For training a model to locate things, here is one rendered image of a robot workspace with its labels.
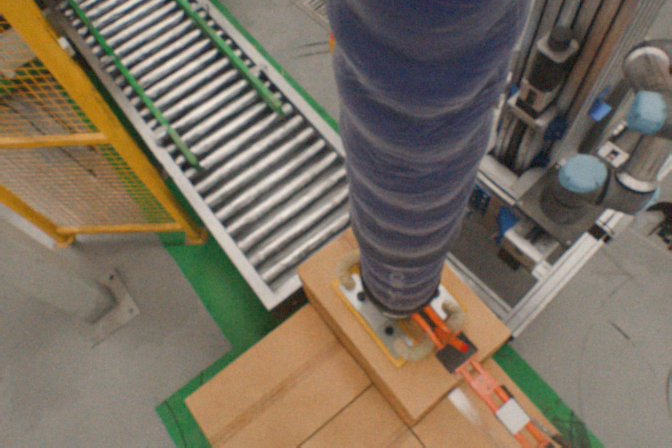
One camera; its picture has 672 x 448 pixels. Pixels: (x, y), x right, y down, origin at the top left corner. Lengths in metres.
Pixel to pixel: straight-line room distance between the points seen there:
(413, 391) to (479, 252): 1.08
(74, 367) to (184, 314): 0.59
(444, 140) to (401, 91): 0.12
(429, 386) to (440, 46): 1.33
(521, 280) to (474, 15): 2.20
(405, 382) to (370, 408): 0.42
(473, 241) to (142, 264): 1.72
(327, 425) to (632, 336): 1.54
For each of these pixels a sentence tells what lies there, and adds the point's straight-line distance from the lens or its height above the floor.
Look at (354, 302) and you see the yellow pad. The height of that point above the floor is 0.97.
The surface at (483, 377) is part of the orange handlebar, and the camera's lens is 1.64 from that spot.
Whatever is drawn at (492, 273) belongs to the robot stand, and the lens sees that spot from 2.66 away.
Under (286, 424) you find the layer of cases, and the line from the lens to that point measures 2.18.
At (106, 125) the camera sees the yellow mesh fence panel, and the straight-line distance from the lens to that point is 2.15.
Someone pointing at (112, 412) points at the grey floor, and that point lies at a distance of 2.99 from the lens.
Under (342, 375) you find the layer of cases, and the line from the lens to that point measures 2.18.
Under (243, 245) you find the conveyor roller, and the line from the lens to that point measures 2.37.
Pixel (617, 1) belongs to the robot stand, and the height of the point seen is 1.70.
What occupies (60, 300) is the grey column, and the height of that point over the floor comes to 0.39.
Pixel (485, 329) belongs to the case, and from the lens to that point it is 1.82.
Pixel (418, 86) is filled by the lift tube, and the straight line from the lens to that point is 0.62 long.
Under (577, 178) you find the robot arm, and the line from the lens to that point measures 1.70.
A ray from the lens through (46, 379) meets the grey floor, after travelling 3.18.
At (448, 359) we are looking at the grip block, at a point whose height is 1.09.
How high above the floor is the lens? 2.69
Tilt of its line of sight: 63 degrees down
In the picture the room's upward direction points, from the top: 9 degrees counter-clockwise
